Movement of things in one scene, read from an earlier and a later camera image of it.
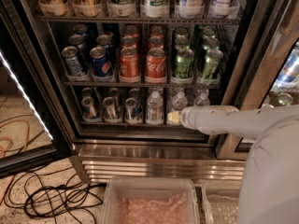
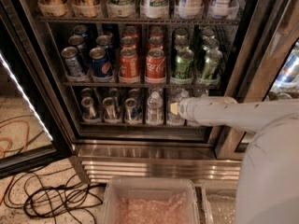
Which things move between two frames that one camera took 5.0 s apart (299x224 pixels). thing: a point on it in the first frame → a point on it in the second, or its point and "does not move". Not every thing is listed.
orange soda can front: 129,65 does not move
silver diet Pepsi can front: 72,61 does not move
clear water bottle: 154,110 does not move
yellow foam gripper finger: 174,117 → 174,107
